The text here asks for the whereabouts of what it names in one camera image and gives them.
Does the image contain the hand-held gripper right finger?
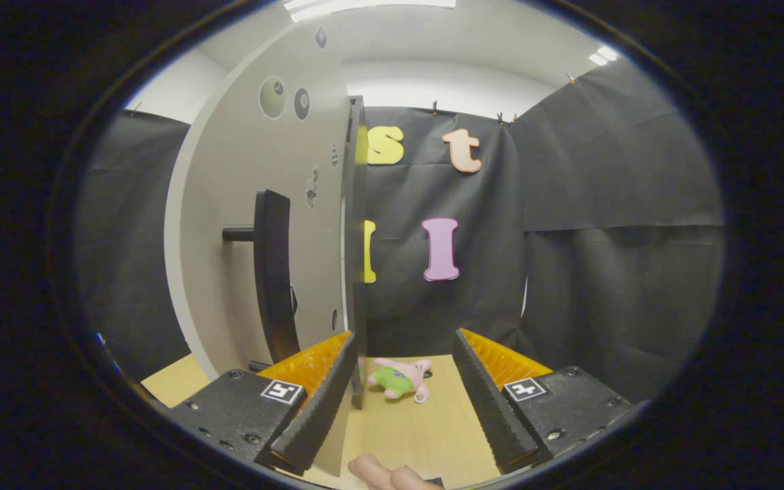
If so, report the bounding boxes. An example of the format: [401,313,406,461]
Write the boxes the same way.
[453,328,634,475]

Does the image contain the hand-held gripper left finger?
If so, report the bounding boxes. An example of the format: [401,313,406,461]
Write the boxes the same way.
[164,330,359,477]

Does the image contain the black cabinet door handle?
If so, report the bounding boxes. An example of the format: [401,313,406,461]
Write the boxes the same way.
[222,189,301,374]

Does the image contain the grey shoe cabinet door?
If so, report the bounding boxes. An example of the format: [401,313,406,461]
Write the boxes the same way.
[164,20,370,477]

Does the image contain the green and pink plush toy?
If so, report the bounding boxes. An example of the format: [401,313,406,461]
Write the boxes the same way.
[367,357,433,404]

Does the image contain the black backdrop cloth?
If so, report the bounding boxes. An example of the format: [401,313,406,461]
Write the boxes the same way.
[76,58,726,402]

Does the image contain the long ceiling light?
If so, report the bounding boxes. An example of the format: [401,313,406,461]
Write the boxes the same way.
[283,0,457,22]

